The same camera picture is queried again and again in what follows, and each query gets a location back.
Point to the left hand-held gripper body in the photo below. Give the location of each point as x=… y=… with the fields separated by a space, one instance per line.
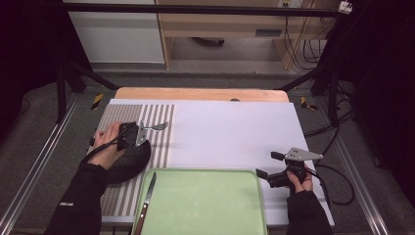
x=130 y=135

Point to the white cabinet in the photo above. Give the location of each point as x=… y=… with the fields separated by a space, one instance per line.
x=117 y=39

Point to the black curtain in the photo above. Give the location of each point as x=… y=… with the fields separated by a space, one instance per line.
x=26 y=49
x=385 y=81

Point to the black metal crossbar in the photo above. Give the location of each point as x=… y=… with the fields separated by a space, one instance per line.
x=195 y=9

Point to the black textured plate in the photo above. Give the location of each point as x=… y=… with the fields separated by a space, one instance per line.
x=133 y=163

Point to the aluminium floor rail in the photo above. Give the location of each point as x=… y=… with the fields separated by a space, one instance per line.
x=36 y=163
x=362 y=186

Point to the white power plug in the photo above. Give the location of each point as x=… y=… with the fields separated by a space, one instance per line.
x=345 y=7

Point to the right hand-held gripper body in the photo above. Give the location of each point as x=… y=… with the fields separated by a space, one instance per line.
x=300 y=154

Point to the black metal stand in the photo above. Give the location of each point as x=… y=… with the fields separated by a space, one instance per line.
x=60 y=94
x=332 y=98

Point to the light green tray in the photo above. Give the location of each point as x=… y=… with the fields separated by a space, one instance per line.
x=202 y=202

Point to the white board sheet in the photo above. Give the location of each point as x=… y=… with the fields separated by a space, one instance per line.
x=228 y=137

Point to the wooden desk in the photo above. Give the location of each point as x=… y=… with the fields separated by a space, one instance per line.
x=221 y=26

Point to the person's left hand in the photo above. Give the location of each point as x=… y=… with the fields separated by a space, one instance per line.
x=106 y=143

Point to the grey striped placemat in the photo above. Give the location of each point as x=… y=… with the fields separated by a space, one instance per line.
x=160 y=147

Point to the yellow black floor tape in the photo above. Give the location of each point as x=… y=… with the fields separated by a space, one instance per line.
x=306 y=103
x=97 y=101

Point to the person's right hand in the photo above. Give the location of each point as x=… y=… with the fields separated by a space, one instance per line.
x=305 y=186

